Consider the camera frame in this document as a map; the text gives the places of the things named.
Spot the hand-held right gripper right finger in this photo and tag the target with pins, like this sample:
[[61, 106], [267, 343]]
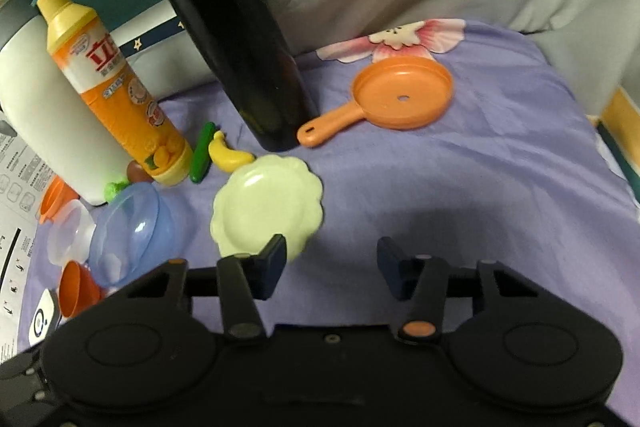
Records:
[[390, 257]]

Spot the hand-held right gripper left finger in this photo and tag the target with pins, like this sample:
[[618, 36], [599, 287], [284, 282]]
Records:
[[272, 257]]

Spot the orange plastic bowl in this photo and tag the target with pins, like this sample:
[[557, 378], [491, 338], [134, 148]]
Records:
[[77, 289]]

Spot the pale green scalloped plate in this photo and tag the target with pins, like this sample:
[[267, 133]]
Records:
[[260, 202]]

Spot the clear plastic bowl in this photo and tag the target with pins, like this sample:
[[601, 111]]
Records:
[[67, 232]]

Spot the yellow toy banana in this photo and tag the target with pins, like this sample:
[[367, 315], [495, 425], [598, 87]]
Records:
[[225, 154]]

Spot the white printed instruction sheet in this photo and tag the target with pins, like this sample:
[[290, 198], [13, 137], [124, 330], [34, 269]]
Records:
[[15, 207]]

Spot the green toy cucumber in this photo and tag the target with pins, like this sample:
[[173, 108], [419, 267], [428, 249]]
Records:
[[202, 152]]

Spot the blue transparent bowl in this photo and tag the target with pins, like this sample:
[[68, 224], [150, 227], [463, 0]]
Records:
[[135, 227]]

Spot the purple floral bedsheet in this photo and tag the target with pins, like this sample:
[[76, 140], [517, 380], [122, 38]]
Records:
[[500, 182]]

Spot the light green toy vegetable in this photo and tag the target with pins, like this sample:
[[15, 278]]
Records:
[[114, 191]]

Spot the orange toy frying pan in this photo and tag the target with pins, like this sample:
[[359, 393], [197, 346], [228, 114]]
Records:
[[380, 107]]

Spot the brown toy nut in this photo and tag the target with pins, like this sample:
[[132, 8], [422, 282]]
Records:
[[137, 172]]

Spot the black thermos bottle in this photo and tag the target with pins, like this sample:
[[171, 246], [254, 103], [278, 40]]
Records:
[[225, 32]]

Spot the orange yellow detergent bottle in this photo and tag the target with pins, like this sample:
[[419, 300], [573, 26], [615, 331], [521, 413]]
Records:
[[115, 82]]

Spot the yellow bordered cloth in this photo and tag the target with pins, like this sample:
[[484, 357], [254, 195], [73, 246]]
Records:
[[620, 132]]

